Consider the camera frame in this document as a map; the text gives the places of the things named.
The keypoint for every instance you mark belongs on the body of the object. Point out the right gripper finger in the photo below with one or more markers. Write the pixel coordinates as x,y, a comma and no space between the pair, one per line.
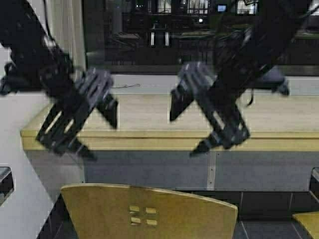
181,98
212,141

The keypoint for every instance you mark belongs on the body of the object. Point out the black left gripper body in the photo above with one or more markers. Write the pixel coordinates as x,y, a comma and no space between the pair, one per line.
67,117

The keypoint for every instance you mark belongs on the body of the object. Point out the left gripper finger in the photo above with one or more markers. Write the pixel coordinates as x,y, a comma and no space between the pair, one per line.
107,107
80,149

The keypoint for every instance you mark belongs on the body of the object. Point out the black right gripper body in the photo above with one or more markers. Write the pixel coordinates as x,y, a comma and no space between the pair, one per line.
221,112

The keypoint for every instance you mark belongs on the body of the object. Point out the yellow wooden chair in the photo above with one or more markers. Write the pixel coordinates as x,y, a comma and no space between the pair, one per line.
310,222
117,211

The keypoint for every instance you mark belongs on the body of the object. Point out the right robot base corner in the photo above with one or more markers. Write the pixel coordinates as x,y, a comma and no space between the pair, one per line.
314,183

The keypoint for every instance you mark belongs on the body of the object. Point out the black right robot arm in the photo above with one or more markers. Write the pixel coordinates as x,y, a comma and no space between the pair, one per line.
243,60

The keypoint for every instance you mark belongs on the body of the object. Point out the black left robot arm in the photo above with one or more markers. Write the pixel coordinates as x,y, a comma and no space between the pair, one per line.
38,64

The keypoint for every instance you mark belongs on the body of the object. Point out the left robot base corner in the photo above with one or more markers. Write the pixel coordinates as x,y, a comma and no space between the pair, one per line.
6,183

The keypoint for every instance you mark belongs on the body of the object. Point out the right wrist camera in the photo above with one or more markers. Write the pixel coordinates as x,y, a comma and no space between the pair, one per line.
275,81

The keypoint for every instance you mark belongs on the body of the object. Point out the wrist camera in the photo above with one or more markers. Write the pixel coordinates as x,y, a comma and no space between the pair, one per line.
275,81
13,81

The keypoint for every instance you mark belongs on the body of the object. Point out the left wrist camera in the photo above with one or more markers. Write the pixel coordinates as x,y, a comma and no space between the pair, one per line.
13,81

